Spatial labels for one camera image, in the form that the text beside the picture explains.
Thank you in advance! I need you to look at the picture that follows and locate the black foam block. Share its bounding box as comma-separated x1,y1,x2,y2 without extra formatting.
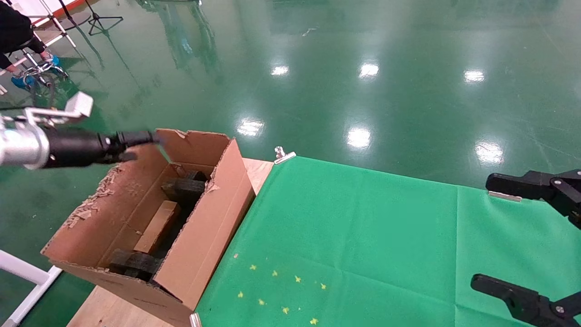
108,248,165,281
161,170,210,206

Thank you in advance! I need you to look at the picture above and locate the black tripod stand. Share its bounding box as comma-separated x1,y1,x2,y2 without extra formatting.
85,0,124,36

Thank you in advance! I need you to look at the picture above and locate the small brown cardboard box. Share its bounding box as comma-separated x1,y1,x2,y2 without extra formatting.
133,200,182,255

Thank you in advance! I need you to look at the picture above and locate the chrome chair base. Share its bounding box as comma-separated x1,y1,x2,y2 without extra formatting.
20,48,69,88

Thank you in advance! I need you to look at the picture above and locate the person in black clothes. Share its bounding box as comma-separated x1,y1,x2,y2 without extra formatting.
0,0,46,75

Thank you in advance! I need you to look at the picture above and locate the white metal frame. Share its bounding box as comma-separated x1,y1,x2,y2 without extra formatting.
0,249,63,327

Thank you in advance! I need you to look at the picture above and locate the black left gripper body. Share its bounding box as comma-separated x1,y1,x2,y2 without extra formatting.
43,130,119,169

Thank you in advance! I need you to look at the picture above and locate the large open cardboard carton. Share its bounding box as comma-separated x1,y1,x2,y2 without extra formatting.
42,129,257,327

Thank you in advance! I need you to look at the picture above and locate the green cloth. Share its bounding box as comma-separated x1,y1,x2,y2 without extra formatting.
195,156,581,327

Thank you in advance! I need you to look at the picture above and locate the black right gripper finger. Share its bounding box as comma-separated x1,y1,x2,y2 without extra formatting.
470,274,581,327
485,169,581,230

